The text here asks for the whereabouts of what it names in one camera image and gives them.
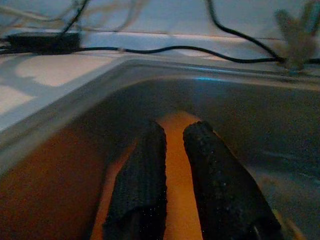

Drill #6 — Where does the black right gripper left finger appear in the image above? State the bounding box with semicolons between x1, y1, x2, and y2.
102;119;168;240

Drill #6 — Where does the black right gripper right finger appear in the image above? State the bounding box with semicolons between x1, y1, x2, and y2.
182;120;286;240

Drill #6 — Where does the orange plastic bowl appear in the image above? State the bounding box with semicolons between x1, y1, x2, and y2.
89;111;205;240

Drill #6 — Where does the stainless steel sink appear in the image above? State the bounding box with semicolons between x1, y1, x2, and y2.
0;58;320;240

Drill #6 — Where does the grey metal faucet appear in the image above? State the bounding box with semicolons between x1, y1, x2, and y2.
274;0;320;73

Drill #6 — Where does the black power adapter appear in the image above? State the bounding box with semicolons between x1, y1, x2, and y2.
6;32;82;55

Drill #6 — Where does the black power cable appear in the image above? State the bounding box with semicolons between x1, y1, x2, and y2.
79;45;286;64
206;0;286;63
61;0;90;35

